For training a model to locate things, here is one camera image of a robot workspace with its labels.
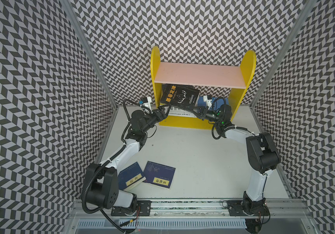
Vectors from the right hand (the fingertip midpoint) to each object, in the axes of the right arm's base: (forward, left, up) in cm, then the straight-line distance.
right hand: (190, 110), depth 82 cm
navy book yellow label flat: (-28, +18, -24) cm, 41 cm away
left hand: (-3, +12, +5) cm, 13 cm away
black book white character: (+14, +6, +5) cm, 16 cm away
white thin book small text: (+6, +4, -10) cm, 12 cm away
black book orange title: (+8, +4, +4) cm, 10 cm away
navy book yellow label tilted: (-30, +34, -22) cm, 50 cm away
